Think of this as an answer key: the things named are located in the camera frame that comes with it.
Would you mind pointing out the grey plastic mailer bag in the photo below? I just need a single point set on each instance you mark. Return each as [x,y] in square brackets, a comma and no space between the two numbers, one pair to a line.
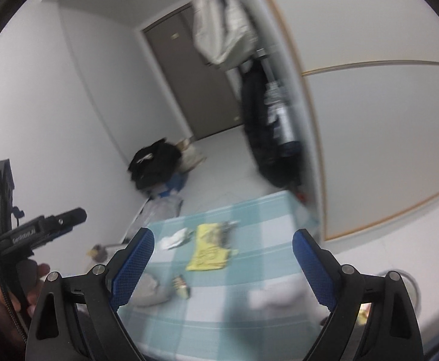
[163,207]

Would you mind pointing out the black backpack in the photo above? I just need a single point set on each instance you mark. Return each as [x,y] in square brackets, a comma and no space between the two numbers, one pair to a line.
[257,139]

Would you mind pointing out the teal checked tablecloth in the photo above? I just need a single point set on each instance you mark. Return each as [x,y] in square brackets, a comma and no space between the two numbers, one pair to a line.
[242,233]

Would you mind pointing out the white wardrobe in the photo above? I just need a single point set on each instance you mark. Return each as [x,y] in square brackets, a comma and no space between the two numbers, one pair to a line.
[373,139]

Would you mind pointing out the black clothes pile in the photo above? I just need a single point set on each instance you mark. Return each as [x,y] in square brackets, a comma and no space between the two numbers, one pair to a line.
[155,158]

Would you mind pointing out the grey cup with sticks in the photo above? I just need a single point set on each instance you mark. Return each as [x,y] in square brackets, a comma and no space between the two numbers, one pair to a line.
[99,254]

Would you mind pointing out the silver candy wrapper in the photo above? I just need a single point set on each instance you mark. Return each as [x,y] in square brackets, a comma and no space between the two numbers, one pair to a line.
[181,287]

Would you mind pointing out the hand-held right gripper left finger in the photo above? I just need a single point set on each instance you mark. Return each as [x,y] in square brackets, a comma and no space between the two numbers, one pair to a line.
[133,267]

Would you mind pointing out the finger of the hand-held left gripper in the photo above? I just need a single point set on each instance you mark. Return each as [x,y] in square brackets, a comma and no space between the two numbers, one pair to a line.
[72,218]

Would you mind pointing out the clear plastic packet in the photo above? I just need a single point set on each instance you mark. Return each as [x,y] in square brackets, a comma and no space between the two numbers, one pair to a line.
[225,233]

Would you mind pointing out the silver folded umbrella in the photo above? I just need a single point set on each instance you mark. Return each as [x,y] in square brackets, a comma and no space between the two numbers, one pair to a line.
[281,120]

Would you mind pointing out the blue cardboard box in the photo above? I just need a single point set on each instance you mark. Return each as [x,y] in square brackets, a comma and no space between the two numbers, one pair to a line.
[176,184]

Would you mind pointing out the white tissue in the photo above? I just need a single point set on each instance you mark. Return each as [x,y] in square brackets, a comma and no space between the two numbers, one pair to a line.
[172,240]

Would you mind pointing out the white shoulder bag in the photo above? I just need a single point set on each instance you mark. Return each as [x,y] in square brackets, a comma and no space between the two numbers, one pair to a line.
[219,34]

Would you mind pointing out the beige tote bag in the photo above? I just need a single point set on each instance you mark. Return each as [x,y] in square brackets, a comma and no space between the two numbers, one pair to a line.
[193,158]

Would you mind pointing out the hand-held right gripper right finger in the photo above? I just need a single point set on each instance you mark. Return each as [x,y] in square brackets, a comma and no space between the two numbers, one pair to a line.
[313,267]

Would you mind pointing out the white wet wipe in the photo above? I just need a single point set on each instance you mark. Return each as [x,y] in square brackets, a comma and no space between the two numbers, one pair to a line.
[276,295]

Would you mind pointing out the grey door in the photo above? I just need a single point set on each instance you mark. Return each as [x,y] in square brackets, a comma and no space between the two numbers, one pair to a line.
[189,82]

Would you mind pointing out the yellow printed packet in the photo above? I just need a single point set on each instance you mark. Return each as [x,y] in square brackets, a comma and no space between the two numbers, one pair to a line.
[204,252]

